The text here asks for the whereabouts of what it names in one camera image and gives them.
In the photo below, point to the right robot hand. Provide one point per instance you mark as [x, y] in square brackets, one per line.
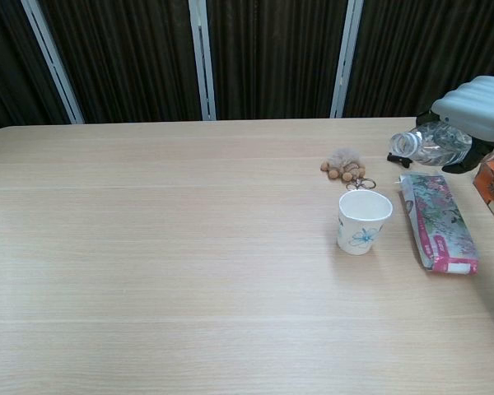
[477, 107]

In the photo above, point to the transparent plastic water bottle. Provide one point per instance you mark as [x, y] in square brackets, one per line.
[436, 146]

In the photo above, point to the white paper cup blue flower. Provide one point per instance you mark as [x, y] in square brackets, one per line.
[360, 234]

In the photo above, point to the dark fabric partition panel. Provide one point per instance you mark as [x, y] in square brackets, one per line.
[123, 61]
[8, 61]
[271, 61]
[411, 49]

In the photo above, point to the black binder clip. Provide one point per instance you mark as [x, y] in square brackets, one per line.
[397, 158]

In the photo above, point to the floral pink tissue pack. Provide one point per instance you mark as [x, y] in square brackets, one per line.
[440, 222]

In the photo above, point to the grey metal partition post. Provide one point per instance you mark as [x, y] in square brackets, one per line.
[346, 61]
[51, 61]
[201, 61]

